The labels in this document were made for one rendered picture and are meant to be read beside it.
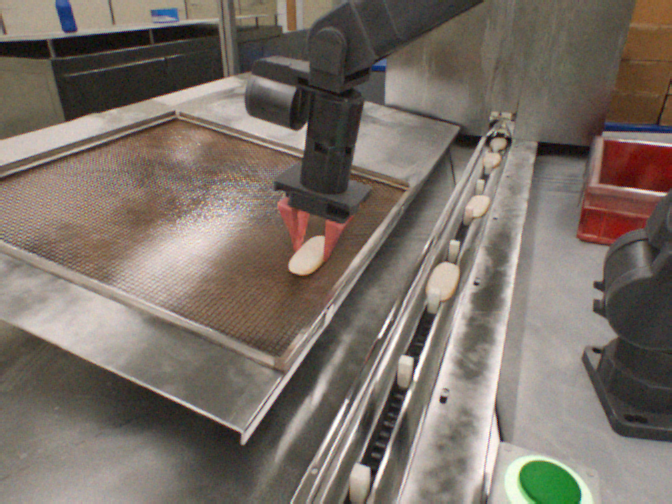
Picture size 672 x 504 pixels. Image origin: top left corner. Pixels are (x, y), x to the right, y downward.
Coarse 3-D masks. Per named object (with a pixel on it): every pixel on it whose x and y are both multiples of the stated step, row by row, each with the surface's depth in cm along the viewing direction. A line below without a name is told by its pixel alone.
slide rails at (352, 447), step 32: (480, 160) 114; (448, 224) 84; (480, 224) 84; (416, 288) 66; (416, 320) 60; (448, 320) 60; (384, 384) 50; (416, 384) 50; (416, 416) 47; (352, 448) 44; (384, 480) 41
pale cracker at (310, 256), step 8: (312, 240) 65; (320, 240) 66; (304, 248) 63; (312, 248) 64; (320, 248) 64; (296, 256) 62; (304, 256) 62; (312, 256) 62; (320, 256) 62; (296, 264) 60; (304, 264) 60; (312, 264) 61; (320, 264) 62; (296, 272) 60; (304, 272) 60
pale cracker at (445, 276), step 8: (440, 264) 70; (448, 264) 70; (432, 272) 69; (440, 272) 68; (448, 272) 68; (456, 272) 68; (432, 280) 66; (440, 280) 66; (448, 280) 66; (456, 280) 67; (440, 288) 65; (448, 288) 65; (448, 296) 64
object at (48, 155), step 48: (96, 144) 82; (144, 144) 85; (192, 144) 89; (240, 144) 93; (288, 144) 93; (0, 192) 65; (96, 192) 69; (192, 192) 73; (384, 192) 85; (96, 240) 60; (240, 240) 64; (96, 288) 51; (192, 288) 55; (336, 288) 58
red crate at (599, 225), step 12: (588, 216) 83; (600, 216) 82; (612, 216) 81; (624, 216) 80; (588, 228) 84; (600, 228) 82; (612, 228) 82; (624, 228) 81; (636, 228) 80; (588, 240) 84; (600, 240) 83; (612, 240) 82
